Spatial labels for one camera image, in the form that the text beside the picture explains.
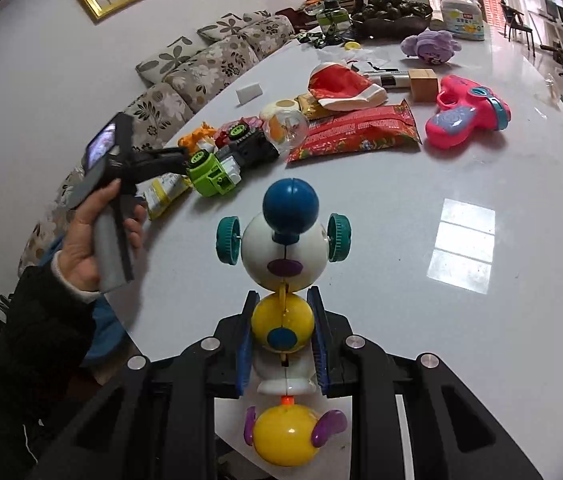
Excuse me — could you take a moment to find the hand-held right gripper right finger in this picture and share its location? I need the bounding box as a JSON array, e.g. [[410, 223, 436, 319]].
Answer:
[[306, 285, 545, 480]]

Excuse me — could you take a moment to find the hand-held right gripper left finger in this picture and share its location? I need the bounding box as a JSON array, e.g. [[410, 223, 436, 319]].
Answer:
[[26, 287, 262, 480]]

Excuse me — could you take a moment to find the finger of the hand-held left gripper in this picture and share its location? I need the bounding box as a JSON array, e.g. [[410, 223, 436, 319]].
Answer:
[[134, 146, 197, 181]]

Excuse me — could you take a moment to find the green toy truck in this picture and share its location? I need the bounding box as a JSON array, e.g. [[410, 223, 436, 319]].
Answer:
[[185, 149, 242, 198]]

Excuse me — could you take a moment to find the white yellow ball-bodied toy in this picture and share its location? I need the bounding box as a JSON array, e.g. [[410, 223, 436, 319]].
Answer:
[[216, 177, 352, 468]]

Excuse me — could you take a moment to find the person's left forearm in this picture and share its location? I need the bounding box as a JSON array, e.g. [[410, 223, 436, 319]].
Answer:
[[0, 250, 107, 480]]

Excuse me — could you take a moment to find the person's left hand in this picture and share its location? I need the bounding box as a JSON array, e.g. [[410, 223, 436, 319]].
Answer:
[[56, 178, 147, 293]]

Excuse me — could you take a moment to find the yellow white snack packet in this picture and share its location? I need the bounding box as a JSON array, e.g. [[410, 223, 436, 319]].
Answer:
[[142, 172, 193, 221]]

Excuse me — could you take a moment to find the orange plastic toy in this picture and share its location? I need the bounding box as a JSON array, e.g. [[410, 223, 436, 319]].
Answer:
[[178, 121, 217, 153]]

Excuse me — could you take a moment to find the blue cloth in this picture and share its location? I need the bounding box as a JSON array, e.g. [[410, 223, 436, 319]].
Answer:
[[84, 300, 132, 366]]

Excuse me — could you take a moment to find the black red toy truck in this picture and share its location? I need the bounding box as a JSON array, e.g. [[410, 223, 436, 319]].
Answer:
[[214, 117, 280, 166]]

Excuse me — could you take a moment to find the floral patterned sofa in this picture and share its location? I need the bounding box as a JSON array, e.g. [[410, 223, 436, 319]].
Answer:
[[16, 10, 295, 276]]

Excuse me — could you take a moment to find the white foam block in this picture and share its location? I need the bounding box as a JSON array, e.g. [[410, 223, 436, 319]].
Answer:
[[236, 81, 264, 106]]

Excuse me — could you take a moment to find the cream round capsule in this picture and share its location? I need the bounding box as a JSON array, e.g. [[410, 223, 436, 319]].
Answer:
[[260, 98, 298, 121]]

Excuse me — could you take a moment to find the clear plastic ball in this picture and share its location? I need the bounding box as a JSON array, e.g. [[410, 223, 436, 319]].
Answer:
[[263, 110, 309, 153]]

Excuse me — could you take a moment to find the red santa hat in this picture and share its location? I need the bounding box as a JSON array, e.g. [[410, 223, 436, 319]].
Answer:
[[309, 61, 388, 111]]

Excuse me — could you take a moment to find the red snack bag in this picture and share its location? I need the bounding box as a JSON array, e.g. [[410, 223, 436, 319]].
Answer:
[[285, 100, 422, 163]]

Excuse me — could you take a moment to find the wooden side table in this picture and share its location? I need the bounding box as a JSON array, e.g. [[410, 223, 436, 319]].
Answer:
[[276, 2, 322, 31]]

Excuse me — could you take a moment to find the green black toy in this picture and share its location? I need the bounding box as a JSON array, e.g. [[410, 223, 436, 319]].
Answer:
[[296, 31, 343, 50]]

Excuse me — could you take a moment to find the green water bottle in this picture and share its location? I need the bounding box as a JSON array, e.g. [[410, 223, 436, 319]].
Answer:
[[317, 0, 352, 36]]

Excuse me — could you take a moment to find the small wooden block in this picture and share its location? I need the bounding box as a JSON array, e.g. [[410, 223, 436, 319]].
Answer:
[[408, 67, 439, 102]]

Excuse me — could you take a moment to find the pink toy gun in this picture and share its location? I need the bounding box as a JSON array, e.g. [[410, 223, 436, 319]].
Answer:
[[424, 75, 512, 150]]

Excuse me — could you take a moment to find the purple plush toy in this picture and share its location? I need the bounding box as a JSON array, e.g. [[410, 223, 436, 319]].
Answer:
[[400, 29, 462, 67]]

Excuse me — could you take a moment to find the white wet wipes pack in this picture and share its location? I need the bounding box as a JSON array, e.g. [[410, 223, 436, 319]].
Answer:
[[439, 0, 487, 41]]

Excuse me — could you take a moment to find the dark wooden chair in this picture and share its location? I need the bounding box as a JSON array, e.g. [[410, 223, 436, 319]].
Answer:
[[499, 0, 535, 56]]

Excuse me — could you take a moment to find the black silver toy camera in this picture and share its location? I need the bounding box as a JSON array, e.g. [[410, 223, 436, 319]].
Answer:
[[364, 66, 411, 90]]

